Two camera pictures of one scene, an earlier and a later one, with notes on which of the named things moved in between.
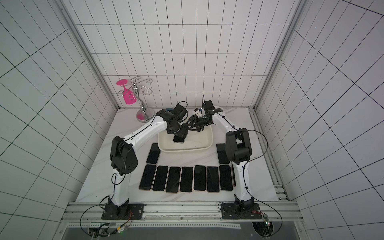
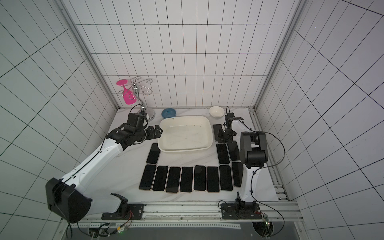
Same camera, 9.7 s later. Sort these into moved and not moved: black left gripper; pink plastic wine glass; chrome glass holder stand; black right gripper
Moved: black right gripper; black left gripper
Not moved: chrome glass holder stand; pink plastic wine glass
